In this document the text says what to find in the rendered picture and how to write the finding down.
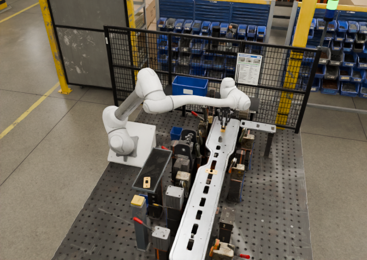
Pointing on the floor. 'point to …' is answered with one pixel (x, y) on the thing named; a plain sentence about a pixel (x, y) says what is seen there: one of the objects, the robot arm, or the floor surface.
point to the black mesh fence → (208, 66)
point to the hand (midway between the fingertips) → (223, 124)
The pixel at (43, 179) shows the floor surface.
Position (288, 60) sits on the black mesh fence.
